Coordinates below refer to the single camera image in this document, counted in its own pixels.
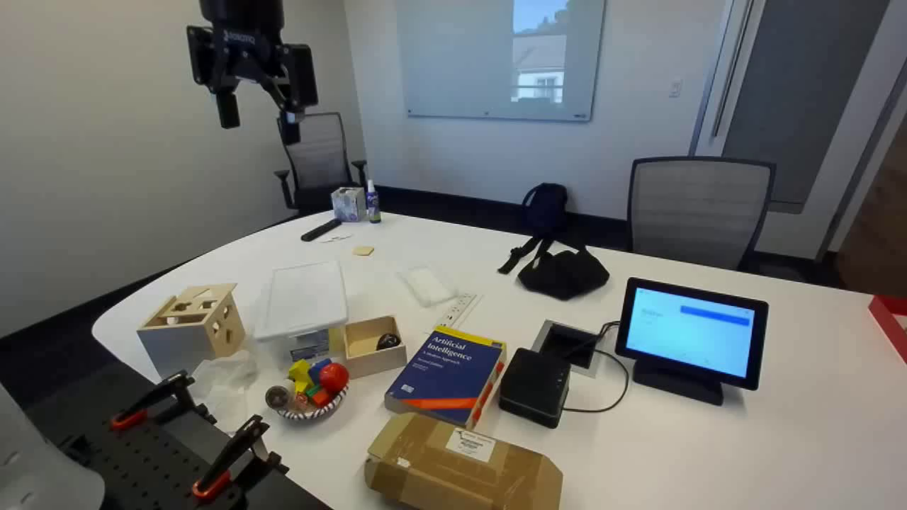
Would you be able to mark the black tablet screen on stand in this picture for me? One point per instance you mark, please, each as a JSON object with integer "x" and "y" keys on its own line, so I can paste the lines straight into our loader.
{"x": 691, "y": 333}

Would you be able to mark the wooden toy box lid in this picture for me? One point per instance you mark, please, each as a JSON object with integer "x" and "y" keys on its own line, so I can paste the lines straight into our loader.
{"x": 188, "y": 306}

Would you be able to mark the black perforated mounting board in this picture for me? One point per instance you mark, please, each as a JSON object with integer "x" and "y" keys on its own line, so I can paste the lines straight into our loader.
{"x": 143, "y": 469}

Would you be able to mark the black remote control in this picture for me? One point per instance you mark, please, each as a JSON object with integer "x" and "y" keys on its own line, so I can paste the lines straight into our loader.
{"x": 321, "y": 227}

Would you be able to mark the wooden shape sorter box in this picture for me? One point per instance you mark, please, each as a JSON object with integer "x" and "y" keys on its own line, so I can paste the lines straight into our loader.
{"x": 202, "y": 341}

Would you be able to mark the red toy ball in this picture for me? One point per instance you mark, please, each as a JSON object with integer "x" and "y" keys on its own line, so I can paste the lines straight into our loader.
{"x": 333, "y": 377}

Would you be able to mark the yellow toy block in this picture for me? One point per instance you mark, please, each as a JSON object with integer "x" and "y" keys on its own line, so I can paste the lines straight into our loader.
{"x": 297, "y": 368}

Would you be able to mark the bowl of toys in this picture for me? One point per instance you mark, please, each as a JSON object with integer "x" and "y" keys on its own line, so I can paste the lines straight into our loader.
{"x": 306, "y": 409}

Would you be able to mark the small black object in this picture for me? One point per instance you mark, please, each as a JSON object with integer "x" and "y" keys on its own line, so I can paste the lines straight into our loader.
{"x": 389, "y": 341}

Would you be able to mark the blue toy block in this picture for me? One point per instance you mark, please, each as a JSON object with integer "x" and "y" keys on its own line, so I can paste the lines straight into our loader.
{"x": 321, "y": 364}

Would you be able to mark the clear ruler strip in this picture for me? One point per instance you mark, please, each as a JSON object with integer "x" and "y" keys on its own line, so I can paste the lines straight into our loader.
{"x": 460, "y": 310}

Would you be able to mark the glass wall whiteboard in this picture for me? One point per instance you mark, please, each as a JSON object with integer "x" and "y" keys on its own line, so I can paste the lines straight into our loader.
{"x": 470, "y": 65}

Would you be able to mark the small open wooden tray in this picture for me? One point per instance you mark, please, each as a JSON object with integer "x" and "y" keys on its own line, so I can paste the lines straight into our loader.
{"x": 362, "y": 351}

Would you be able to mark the red box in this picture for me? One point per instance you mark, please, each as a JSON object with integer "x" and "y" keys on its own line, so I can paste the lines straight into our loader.
{"x": 891, "y": 324}

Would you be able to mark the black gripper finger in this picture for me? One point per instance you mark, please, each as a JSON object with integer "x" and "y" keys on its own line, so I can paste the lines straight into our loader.
{"x": 226, "y": 109}
{"x": 289, "y": 126}

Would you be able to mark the yellow sticky note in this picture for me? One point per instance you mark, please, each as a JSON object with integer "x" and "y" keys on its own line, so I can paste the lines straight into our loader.
{"x": 362, "y": 251}

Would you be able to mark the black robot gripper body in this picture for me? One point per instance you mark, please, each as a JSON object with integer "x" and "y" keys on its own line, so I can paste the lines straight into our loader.
{"x": 248, "y": 54}

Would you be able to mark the blue book orange stripe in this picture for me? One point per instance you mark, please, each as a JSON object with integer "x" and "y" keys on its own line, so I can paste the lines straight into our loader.
{"x": 443, "y": 375}

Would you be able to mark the white whiteboard eraser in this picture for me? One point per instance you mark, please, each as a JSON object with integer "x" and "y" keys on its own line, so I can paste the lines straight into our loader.
{"x": 429, "y": 288}

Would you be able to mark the black mesh office chair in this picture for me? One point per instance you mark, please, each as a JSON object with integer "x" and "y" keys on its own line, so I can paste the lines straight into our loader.
{"x": 318, "y": 160}

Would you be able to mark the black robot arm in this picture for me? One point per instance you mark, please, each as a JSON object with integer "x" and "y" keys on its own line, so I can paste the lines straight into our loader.
{"x": 241, "y": 8}

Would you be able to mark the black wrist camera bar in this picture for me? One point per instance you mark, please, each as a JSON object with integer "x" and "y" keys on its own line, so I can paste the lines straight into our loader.
{"x": 303, "y": 74}

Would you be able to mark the black orange spring clamp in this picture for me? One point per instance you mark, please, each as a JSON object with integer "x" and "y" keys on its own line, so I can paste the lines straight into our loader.
{"x": 231, "y": 456}
{"x": 151, "y": 401}

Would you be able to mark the grey mesh office chair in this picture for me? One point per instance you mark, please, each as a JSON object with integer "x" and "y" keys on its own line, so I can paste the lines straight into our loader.
{"x": 697, "y": 210}

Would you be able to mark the brown cardboard box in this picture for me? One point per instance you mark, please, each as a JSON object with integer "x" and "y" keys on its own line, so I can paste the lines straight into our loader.
{"x": 456, "y": 469}

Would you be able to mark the small spray bottle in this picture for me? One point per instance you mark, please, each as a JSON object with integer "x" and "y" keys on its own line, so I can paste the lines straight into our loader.
{"x": 372, "y": 203}

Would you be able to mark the green toy block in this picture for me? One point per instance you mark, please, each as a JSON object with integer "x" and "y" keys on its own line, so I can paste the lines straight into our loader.
{"x": 303, "y": 385}

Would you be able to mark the black rectangular box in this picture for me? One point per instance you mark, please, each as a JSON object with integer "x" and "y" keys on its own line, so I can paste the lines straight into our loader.
{"x": 532, "y": 385}

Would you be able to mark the small tissue box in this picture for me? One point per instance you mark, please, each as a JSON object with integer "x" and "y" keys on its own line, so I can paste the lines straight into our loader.
{"x": 345, "y": 203}

